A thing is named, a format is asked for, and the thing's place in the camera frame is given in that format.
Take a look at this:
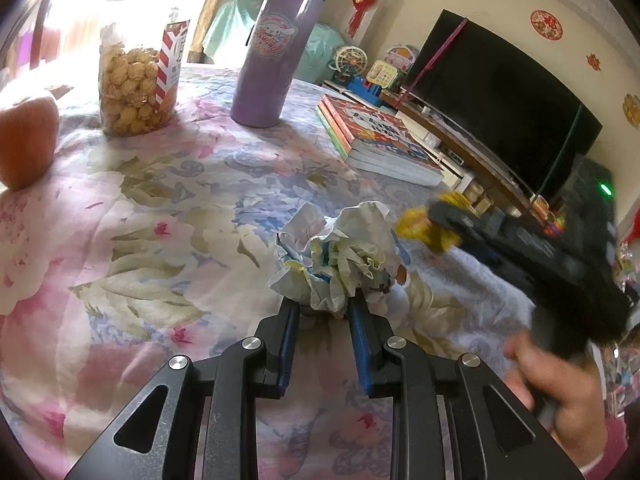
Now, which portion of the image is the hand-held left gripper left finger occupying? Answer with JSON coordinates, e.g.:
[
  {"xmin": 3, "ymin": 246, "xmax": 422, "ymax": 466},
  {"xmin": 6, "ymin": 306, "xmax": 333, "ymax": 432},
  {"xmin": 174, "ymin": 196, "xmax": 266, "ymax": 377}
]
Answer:
[{"xmin": 65, "ymin": 297, "xmax": 302, "ymax": 480}]

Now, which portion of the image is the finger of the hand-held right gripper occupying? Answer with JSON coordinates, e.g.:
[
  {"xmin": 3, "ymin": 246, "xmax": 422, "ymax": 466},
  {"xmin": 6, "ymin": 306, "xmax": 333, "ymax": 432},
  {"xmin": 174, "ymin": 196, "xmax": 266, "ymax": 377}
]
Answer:
[
  {"xmin": 452, "ymin": 234, "xmax": 506, "ymax": 268},
  {"xmin": 427, "ymin": 201, "xmax": 506, "ymax": 242}
]

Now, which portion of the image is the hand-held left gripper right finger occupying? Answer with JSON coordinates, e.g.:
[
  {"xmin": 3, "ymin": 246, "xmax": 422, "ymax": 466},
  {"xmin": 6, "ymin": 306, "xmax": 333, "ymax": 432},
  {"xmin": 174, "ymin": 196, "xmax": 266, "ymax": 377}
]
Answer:
[{"xmin": 347, "ymin": 297, "xmax": 586, "ymax": 480}]

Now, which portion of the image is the yellow snack wrapper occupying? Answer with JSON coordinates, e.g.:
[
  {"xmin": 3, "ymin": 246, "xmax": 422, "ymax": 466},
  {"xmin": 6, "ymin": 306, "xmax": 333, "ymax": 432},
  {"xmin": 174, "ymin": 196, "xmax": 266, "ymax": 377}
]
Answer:
[{"xmin": 395, "ymin": 192, "xmax": 464, "ymax": 254}]

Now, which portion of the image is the printed paper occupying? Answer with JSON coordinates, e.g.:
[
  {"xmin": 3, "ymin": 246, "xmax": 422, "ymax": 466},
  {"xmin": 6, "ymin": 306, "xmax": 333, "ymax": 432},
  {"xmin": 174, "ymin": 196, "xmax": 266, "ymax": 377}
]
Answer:
[{"xmin": 270, "ymin": 201, "xmax": 408, "ymax": 317}]

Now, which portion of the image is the person's right forearm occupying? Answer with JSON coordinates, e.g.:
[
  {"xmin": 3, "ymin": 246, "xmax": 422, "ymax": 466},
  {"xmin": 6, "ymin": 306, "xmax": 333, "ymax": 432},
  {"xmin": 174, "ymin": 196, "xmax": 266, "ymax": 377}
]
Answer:
[{"xmin": 579, "ymin": 414, "xmax": 632, "ymax": 480}]

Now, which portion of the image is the person's right hand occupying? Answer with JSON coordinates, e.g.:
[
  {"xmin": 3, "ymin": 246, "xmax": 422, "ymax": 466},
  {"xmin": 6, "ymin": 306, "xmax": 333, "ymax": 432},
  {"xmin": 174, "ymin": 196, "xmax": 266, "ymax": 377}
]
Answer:
[{"xmin": 504, "ymin": 332, "xmax": 609, "ymax": 472}]

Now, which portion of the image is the rainbow stacking rings toy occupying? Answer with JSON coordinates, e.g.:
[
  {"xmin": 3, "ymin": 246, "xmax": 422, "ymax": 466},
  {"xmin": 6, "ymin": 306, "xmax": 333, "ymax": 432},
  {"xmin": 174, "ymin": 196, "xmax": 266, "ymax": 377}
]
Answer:
[{"xmin": 545, "ymin": 207, "xmax": 569, "ymax": 239}]

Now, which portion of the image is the stack of books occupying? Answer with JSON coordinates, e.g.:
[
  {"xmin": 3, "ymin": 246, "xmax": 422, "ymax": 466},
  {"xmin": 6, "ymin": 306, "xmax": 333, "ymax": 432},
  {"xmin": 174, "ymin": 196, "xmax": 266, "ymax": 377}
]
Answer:
[{"xmin": 316, "ymin": 105, "xmax": 446, "ymax": 187}]

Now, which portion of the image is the green thin stick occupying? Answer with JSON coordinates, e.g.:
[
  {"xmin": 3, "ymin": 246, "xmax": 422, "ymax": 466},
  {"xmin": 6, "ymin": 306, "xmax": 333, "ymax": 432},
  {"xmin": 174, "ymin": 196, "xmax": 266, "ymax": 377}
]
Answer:
[{"xmin": 537, "ymin": 102, "xmax": 584, "ymax": 197}]

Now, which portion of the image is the colourful cover book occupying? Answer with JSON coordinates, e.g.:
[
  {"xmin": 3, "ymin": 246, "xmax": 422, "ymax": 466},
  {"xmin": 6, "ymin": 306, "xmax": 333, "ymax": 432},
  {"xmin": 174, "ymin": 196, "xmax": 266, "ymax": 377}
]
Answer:
[{"xmin": 322, "ymin": 94, "xmax": 437, "ymax": 165}]

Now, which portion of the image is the black flat television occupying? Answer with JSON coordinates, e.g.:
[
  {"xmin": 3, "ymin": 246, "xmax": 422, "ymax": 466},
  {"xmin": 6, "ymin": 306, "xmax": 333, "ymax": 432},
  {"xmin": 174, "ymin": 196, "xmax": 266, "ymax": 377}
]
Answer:
[{"xmin": 402, "ymin": 9, "xmax": 604, "ymax": 197}]

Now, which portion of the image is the pink thin stick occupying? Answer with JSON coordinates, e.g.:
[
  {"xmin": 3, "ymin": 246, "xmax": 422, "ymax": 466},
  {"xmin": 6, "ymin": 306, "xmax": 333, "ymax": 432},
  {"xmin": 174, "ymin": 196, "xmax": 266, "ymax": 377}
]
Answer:
[{"xmin": 397, "ymin": 17, "xmax": 469, "ymax": 109}]

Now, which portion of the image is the blue toy block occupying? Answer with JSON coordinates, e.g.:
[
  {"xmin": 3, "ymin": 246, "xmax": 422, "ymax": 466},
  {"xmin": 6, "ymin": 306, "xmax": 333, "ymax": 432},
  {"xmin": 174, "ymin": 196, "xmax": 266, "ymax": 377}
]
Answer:
[{"xmin": 347, "ymin": 77, "xmax": 386, "ymax": 104}]

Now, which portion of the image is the green toy cash register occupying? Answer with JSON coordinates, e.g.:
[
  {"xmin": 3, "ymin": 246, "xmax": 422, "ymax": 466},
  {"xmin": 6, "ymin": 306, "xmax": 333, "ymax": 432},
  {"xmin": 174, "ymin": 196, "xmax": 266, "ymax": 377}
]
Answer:
[{"xmin": 367, "ymin": 59, "xmax": 401, "ymax": 94}]

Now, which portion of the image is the pink toy machine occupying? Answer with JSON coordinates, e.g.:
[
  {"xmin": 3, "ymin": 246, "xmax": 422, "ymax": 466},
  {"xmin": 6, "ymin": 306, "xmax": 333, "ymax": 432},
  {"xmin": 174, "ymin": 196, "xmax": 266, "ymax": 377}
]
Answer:
[{"xmin": 385, "ymin": 45, "xmax": 419, "ymax": 74}]

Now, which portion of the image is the small toy fan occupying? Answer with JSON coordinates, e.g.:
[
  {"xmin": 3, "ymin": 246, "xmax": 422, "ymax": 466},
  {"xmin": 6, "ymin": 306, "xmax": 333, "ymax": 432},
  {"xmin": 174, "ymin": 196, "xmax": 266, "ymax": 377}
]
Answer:
[{"xmin": 330, "ymin": 46, "xmax": 369, "ymax": 86}]

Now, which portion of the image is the floral tablecloth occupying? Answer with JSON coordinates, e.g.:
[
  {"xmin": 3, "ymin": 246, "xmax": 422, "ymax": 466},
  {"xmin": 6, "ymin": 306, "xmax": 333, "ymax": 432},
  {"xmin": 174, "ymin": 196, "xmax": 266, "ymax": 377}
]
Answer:
[{"xmin": 0, "ymin": 60, "xmax": 551, "ymax": 480}]

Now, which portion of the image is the purple insulated bottle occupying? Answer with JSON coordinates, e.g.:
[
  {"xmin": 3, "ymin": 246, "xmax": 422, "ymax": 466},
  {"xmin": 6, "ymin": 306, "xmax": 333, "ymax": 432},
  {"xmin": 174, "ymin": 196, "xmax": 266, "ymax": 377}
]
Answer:
[{"xmin": 230, "ymin": 0, "xmax": 335, "ymax": 129}]

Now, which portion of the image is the clear popcorn jar striped label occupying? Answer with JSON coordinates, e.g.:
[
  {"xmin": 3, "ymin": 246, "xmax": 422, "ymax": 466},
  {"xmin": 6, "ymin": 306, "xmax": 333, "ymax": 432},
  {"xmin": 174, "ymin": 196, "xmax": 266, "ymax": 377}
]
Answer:
[{"xmin": 98, "ymin": 7, "xmax": 192, "ymax": 137}]

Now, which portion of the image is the orange fruit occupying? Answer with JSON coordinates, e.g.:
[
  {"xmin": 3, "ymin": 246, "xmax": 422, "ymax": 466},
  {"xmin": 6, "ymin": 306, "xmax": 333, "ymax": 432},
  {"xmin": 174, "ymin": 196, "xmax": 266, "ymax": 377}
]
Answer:
[{"xmin": 0, "ymin": 91, "xmax": 60, "ymax": 192}]

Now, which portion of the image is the yellow red wall sticker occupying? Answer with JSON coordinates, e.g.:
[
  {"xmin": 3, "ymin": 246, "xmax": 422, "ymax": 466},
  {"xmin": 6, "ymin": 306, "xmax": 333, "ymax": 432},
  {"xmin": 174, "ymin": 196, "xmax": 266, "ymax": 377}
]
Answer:
[{"xmin": 622, "ymin": 91, "xmax": 640, "ymax": 129}]

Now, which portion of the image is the round red wall sticker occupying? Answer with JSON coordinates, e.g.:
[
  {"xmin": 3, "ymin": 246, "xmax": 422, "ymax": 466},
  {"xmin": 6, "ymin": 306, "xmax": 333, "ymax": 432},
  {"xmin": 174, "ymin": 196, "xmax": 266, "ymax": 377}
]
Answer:
[{"xmin": 530, "ymin": 9, "xmax": 561, "ymax": 40}]

